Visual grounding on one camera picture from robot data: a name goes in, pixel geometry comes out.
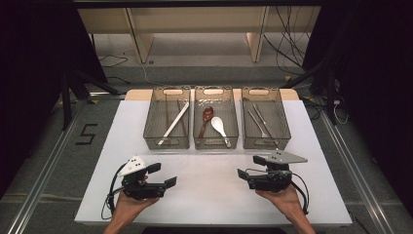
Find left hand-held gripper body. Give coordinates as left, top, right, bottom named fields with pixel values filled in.
left=117, top=155, right=167, bottom=201

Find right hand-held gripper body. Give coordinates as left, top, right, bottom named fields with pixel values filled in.
left=246, top=149, right=309, bottom=193

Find metal knife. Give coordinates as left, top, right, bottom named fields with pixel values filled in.
left=252, top=102, right=281, bottom=146

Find metal fork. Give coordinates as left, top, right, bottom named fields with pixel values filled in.
left=247, top=109, right=271, bottom=138

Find white chopstick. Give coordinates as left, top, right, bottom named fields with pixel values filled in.
left=157, top=102, right=189, bottom=146
left=159, top=102, right=191, bottom=146

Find transparent grey plastic bin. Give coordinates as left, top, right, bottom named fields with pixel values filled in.
left=193, top=85, right=240, bottom=151
left=241, top=86, right=292, bottom=151
left=142, top=86, right=192, bottom=151

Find white ceramic spoon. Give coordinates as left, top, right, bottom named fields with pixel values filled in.
left=210, top=116, right=233, bottom=148

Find brown wooden spoon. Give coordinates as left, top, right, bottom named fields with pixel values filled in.
left=198, top=105, right=215, bottom=139

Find person's left hand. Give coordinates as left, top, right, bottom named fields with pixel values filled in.
left=111, top=191, right=161, bottom=225

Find person's right hand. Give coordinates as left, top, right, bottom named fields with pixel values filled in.
left=255, top=186, right=303, bottom=222

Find black metal stand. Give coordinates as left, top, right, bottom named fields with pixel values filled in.
left=59, top=66, right=123, bottom=131
left=281, top=55, right=339, bottom=126

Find dark curtain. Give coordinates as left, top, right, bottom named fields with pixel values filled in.
left=301, top=0, right=413, bottom=206
left=0, top=0, right=109, bottom=199

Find light wooden desk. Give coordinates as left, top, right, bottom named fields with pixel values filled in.
left=77, top=6, right=322, bottom=64

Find black metal bar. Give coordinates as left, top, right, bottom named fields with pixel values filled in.
left=72, top=0, right=325, bottom=8

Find left hand-held gripper cable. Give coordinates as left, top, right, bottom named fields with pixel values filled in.
left=100, top=164, right=127, bottom=221

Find hand-held gripper cable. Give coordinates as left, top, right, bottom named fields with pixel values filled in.
left=100, top=164, right=127, bottom=221
left=289, top=179, right=311, bottom=215

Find right hand-held gripper cable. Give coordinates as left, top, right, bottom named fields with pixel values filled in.
left=289, top=179, right=311, bottom=215

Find white cable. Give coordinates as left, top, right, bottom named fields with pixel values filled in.
left=332, top=98, right=350, bottom=126

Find metal floor rail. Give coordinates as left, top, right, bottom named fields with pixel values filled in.
left=6, top=98, right=91, bottom=234
left=319, top=110, right=395, bottom=234

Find black floor cable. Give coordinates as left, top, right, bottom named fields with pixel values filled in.
left=98, top=53, right=131, bottom=86

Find bundle of black cables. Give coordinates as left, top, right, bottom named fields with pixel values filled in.
left=262, top=6, right=315, bottom=76

